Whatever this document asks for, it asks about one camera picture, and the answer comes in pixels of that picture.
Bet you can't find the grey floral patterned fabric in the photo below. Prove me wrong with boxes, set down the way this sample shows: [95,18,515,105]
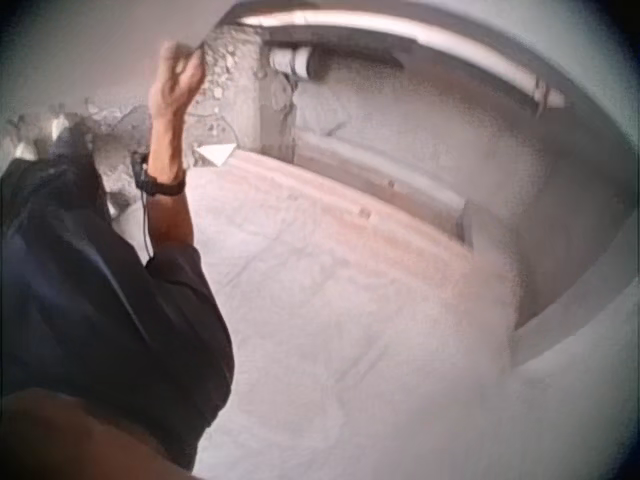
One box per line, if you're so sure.
[0,22,265,221]

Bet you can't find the black wrist band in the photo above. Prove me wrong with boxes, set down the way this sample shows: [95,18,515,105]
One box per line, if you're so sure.
[130,151,187,197]

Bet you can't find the white low wall ledge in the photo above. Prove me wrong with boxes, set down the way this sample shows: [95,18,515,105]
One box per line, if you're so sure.
[293,133,474,241]

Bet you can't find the person's right hand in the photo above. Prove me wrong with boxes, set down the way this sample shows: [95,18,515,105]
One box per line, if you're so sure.
[148,39,207,121]

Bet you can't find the thin black cable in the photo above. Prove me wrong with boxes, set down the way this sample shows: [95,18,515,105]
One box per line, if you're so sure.
[141,193,154,261]

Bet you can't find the long white pipe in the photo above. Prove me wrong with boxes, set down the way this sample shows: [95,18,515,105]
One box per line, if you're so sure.
[238,8,567,110]

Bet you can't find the short white pipe piece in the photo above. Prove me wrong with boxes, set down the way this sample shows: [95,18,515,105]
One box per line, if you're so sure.
[267,43,324,81]

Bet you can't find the white bed sheet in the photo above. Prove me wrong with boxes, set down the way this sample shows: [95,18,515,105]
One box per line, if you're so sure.
[117,164,640,480]

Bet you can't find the white triangular paper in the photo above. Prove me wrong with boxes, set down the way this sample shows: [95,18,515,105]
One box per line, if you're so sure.
[192,143,237,168]

